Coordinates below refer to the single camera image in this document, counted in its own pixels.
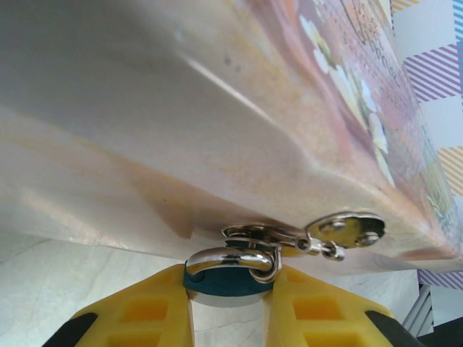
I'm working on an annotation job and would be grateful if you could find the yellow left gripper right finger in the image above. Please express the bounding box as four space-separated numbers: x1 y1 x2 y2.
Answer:
266 265 422 347

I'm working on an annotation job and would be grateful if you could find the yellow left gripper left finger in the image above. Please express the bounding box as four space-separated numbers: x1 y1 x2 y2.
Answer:
41 263 198 347

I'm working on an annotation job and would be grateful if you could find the teal padlock with chrome shackle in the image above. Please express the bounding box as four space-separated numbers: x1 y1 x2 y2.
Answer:
182 247 279 309

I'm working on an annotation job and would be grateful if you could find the silver metal staple loop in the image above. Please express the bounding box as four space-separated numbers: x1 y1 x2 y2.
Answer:
251 249 284 283

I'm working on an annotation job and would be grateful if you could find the silver metal hasp latch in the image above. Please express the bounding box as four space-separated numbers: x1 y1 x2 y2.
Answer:
221 211 387 262

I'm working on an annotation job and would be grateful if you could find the aluminium frame profile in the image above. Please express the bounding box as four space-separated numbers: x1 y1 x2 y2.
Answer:
401 283 435 337

